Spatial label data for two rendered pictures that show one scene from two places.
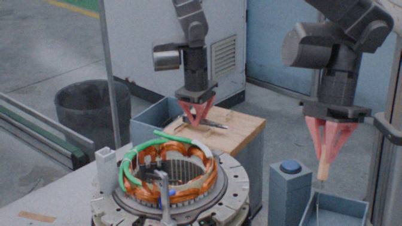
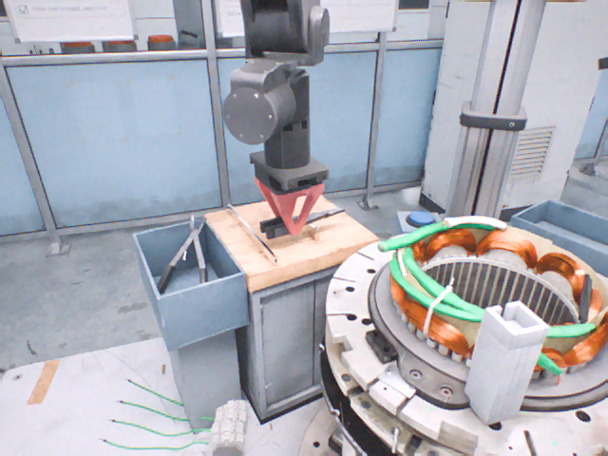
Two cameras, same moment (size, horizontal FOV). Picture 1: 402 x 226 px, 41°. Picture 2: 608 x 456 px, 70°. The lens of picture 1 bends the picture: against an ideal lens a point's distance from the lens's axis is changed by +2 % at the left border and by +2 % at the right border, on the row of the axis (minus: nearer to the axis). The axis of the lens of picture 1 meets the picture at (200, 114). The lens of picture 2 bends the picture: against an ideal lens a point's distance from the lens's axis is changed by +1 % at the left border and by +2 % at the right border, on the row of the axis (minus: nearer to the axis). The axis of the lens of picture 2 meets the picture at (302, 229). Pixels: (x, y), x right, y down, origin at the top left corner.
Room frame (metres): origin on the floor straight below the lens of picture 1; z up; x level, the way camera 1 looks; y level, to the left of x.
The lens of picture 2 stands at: (0.88, 0.45, 1.38)
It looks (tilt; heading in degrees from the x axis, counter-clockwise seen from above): 30 degrees down; 299
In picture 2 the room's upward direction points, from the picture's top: straight up
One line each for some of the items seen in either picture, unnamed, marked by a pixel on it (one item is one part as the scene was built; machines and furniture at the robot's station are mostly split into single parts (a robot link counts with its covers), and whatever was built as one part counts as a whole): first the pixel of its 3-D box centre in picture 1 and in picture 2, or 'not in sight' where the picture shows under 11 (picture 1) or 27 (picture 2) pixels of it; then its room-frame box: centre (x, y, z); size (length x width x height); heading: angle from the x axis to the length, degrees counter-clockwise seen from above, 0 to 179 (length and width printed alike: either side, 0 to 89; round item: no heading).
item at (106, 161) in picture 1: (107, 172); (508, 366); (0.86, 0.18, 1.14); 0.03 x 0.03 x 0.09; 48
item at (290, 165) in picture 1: (291, 165); (421, 218); (1.01, -0.20, 1.04); 0.04 x 0.04 x 0.01
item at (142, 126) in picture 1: (168, 156); (197, 332); (1.25, 0.09, 0.92); 0.17 x 0.11 x 0.28; 147
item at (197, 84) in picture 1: (196, 79); (287, 146); (1.14, 0.01, 1.20); 0.10 x 0.07 x 0.07; 148
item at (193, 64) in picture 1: (192, 55); (283, 97); (1.14, 0.01, 1.27); 0.07 x 0.06 x 0.07; 99
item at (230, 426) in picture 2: not in sight; (230, 427); (1.17, 0.14, 0.80); 0.10 x 0.05 x 0.04; 120
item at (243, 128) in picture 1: (214, 129); (287, 233); (1.17, -0.03, 1.05); 0.20 x 0.19 x 0.02; 57
